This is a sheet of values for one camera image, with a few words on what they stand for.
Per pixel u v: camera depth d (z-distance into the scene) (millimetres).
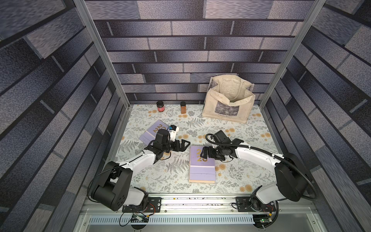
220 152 725
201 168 833
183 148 760
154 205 737
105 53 878
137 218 709
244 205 729
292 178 432
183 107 1101
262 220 698
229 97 1138
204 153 781
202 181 795
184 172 853
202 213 739
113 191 425
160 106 1110
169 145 743
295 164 449
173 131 790
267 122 1147
